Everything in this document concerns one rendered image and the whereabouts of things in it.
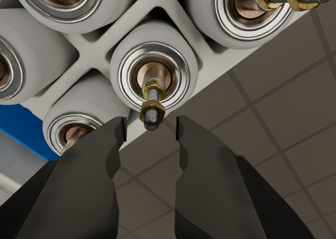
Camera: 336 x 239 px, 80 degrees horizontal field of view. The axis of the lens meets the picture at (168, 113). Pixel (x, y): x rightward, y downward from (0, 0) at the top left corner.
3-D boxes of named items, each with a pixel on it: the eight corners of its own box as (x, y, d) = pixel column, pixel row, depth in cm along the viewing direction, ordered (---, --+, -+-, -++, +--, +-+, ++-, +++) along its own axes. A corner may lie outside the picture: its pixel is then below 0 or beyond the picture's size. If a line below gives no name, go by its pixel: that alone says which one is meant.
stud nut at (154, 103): (169, 110, 15) (170, 116, 14) (154, 125, 16) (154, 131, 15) (150, 94, 14) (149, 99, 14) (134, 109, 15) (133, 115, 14)
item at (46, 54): (89, 12, 34) (28, 21, 18) (90, 67, 39) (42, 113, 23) (28, 1, 33) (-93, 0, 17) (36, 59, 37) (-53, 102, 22)
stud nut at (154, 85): (167, 91, 18) (168, 94, 18) (155, 103, 19) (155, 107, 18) (151, 77, 18) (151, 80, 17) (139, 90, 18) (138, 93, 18)
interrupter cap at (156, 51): (200, 54, 20) (201, 55, 20) (176, 116, 24) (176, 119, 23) (127, 29, 19) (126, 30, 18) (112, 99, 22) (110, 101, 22)
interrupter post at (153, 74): (168, 70, 21) (170, 81, 18) (161, 90, 22) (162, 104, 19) (146, 63, 21) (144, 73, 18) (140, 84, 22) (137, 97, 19)
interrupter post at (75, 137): (93, 132, 24) (84, 150, 22) (89, 147, 26) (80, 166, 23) (73, 127, 24) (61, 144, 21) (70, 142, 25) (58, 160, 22)
